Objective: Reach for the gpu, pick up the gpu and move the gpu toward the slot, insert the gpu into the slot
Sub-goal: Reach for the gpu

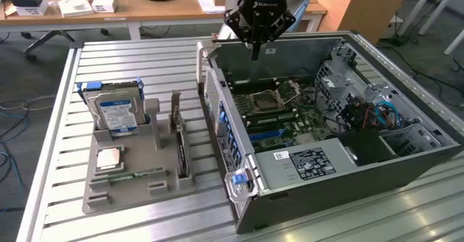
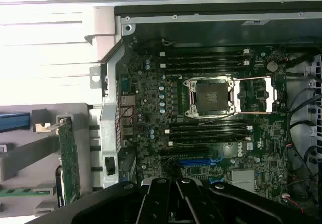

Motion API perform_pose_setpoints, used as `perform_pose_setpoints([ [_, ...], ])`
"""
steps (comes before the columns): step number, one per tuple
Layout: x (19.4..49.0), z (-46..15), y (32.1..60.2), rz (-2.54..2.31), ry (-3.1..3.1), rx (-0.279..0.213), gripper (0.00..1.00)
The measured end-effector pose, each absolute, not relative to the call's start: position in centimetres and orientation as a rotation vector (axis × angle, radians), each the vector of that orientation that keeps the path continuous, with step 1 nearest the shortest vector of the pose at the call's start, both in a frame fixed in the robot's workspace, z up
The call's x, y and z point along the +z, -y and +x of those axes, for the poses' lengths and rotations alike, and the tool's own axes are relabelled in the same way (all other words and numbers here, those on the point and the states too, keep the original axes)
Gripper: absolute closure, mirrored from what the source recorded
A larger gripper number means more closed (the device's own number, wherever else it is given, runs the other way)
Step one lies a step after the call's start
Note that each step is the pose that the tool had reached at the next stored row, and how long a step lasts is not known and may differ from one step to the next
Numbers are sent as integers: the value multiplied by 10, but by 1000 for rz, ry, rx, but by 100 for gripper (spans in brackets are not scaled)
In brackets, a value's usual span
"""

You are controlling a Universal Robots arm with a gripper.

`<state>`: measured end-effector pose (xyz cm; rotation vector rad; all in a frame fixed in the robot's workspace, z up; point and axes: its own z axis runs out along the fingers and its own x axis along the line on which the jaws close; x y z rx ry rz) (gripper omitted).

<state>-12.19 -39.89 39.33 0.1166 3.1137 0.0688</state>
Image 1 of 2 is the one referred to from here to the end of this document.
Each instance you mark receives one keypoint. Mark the graphics card with metal bracket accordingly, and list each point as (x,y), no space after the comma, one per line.
(182,149)

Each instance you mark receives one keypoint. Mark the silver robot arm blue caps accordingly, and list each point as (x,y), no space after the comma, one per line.
(301,12)

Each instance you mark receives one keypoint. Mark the blue expansion slot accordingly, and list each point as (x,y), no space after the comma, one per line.
(267,135)

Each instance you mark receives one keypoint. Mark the stack of papers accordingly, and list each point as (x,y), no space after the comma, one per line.
(210,4)

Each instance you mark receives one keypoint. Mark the wooden desk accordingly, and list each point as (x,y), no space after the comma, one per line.
(163,11)

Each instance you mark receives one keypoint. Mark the metal socket cover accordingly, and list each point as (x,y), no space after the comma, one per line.
(289,91)

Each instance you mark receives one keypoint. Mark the metal drive cage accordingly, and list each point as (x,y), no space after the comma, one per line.
(338,89)

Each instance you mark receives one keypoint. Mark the CPU socket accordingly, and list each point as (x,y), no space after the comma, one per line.
(266,102)

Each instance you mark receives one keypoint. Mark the installed RAM stick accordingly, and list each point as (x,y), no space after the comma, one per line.
(270,120)

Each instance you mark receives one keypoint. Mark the small white labelled box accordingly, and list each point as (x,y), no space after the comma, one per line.
(105,5)

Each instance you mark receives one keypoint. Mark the green motherboard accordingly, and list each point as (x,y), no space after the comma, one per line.
(309,127)

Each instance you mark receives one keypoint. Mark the white table legs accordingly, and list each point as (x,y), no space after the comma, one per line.
(427,5)

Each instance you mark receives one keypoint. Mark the open white box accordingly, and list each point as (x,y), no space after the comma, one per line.
(75,6)

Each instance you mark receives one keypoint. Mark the hard disk in blue carrier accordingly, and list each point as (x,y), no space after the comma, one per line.
(117,114)

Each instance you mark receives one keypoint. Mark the black chair base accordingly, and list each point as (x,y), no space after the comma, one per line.
(47,39)

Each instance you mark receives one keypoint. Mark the grey parts rack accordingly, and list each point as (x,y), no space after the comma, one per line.
(145,155)

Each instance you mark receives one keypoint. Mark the grey power supply unit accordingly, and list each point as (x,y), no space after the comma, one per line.
(275,171)

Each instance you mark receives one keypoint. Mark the white box black lid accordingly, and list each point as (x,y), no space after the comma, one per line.
(33,7)

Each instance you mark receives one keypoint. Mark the metal disk bay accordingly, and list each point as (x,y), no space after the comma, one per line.
(414,141)

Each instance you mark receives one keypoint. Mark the CPU chip silver lid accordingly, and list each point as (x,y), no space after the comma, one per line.
(109,159)

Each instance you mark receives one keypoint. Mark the green RAM stick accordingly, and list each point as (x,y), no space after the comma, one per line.
(127,176)

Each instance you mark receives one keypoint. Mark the open black PC case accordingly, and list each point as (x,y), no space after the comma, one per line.
(326,198)

